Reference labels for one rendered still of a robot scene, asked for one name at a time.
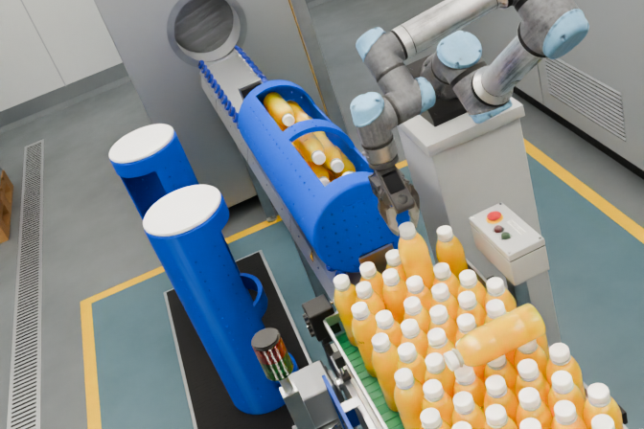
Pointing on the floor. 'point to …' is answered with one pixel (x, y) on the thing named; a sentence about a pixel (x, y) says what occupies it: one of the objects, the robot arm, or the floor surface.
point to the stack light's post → (297, 408)
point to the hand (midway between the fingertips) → (406, 228)
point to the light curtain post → (308, 34)
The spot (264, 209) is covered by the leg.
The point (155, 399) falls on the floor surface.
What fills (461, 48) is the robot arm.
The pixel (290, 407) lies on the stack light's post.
